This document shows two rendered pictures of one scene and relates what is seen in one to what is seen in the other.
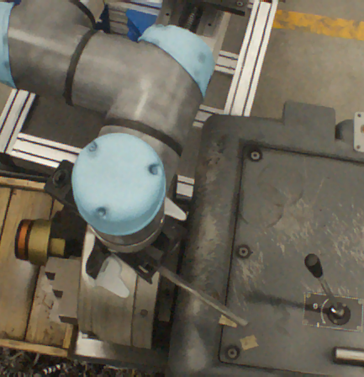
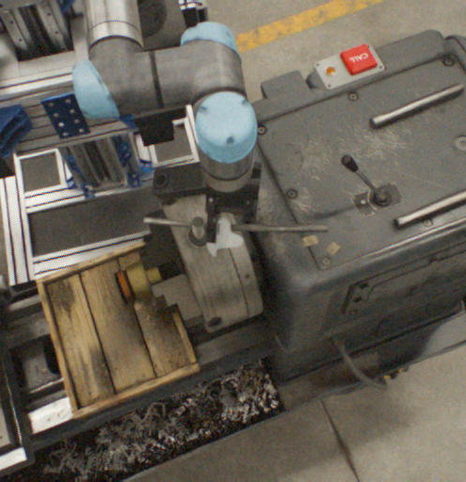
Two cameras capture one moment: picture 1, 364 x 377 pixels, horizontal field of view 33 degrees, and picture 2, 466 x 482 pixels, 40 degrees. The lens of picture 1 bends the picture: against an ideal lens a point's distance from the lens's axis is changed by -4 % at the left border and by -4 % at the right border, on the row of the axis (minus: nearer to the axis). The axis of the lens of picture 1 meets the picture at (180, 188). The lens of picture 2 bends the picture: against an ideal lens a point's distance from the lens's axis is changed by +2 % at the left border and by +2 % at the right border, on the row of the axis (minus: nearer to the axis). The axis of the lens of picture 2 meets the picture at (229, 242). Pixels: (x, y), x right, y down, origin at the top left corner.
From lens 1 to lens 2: 0.36 m
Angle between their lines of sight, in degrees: 8
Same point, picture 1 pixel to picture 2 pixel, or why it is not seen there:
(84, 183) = (211, 130)
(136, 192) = (243, 119)
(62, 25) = (131, 56)
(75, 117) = (74, 221)
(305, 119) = (281, 88)
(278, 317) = (343, 222)
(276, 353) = (356, 245)
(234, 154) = not seen: hidden behind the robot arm
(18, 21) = (101, 66)
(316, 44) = not seen: hidden behind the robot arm
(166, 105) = (227, 70)
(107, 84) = (183, 76)
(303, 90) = not seen: hidden behind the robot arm
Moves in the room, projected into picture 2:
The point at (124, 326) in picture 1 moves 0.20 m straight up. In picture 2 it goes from (238, 297) to (234, 258)
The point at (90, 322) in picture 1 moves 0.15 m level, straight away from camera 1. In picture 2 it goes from (212, 308) to (146, 279)
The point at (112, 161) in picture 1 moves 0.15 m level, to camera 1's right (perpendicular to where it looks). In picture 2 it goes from (219, 110) to (329, 65)
